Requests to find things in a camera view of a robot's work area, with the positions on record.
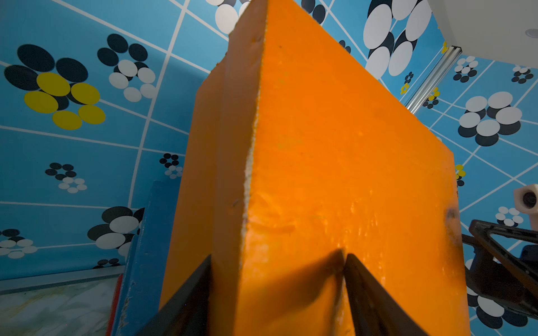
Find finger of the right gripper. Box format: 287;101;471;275
467;220;537;300

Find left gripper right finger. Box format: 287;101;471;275
343;253;426;336

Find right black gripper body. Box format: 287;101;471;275
462;235;537;321

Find right aluminium corner post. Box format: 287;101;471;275
405;46;462;115

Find blue shoebox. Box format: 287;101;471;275
112;181;179;335

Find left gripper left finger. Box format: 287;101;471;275
137;256;212;335

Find orange shoebox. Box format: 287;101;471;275
161;1;470;335

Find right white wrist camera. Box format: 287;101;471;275
514;183;538;231

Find red shoebox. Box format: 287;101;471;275
105;274;123;336

